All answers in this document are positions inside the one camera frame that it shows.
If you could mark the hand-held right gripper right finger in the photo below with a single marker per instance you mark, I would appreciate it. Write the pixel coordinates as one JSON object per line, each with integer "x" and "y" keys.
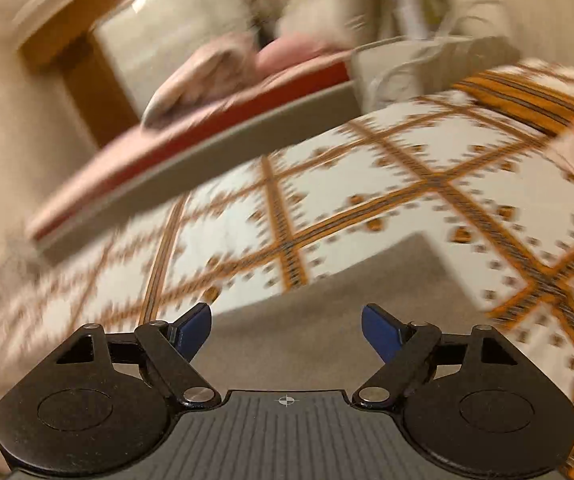
{"x": 379, "y": 329}

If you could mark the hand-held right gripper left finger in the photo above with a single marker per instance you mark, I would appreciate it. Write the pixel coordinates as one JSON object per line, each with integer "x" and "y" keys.
{"x": 194, "y": 329}

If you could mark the grey-brown pants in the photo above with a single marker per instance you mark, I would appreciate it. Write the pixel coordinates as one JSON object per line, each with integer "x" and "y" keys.
{"x": 327, "y": 310}

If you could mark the orange heart patterned bedsheet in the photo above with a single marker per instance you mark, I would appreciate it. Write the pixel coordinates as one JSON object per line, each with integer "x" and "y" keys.
{"x": 367, "y": 175}

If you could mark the large bed with pink sheet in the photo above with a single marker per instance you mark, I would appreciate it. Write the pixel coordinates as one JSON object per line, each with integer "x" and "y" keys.
{"x": 217, "y": 135}

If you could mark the pink folded quilt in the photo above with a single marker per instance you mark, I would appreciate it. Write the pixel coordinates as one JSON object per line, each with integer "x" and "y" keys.
{"x": 197, "y": 75}

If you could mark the white nightstand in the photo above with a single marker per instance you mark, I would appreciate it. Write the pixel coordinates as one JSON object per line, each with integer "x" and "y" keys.
{"x": 407, "y": 67}

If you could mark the orange patterned pillow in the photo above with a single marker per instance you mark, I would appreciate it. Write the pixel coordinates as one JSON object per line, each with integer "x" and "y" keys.
{"x": 527, "y": 95}

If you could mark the pink pillow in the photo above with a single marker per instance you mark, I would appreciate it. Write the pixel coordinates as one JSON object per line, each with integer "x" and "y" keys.
{"x": 292, "y": 52}

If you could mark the wardrobe with white sliding doors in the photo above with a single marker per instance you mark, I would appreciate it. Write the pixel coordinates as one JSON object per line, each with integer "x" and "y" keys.
{"x": 167, "y": 35}

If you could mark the beige padded headboard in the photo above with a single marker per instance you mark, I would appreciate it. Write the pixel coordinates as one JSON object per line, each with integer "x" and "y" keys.
{"x": 327, "y": 5}

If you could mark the white metal bed frame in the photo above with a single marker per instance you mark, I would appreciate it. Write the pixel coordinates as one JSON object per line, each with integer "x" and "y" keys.
{"x": 437, "y": 42}

